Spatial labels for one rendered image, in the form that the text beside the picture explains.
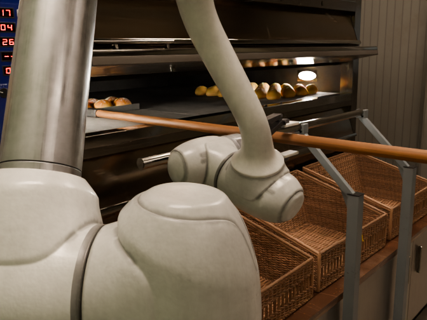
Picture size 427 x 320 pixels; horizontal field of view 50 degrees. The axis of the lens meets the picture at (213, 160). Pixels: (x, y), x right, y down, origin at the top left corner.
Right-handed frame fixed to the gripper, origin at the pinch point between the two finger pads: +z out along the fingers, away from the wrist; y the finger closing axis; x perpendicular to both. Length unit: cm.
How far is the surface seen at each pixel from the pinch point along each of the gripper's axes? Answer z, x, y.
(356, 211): 34.6, 4.0, 29.4
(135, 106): 25, -100, 0
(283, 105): 78, -55, 2
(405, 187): 83, 2, 33
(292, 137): -1.2, 1.9, -0.7
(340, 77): 147, -63, -8
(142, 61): -15.8, -40.9, -21.1
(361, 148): -1.3, 21.3, 0.0
